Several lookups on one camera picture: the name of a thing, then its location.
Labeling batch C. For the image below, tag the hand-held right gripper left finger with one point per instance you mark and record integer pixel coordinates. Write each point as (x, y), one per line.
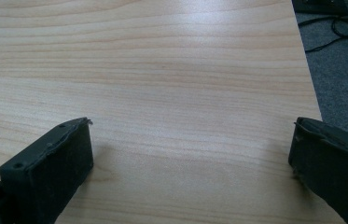
(47, 168)

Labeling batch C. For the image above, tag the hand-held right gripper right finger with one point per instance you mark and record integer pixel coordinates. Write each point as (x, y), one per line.
(333, 165)

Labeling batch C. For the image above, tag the black device base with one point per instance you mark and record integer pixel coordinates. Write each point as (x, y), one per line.
(327, 6)

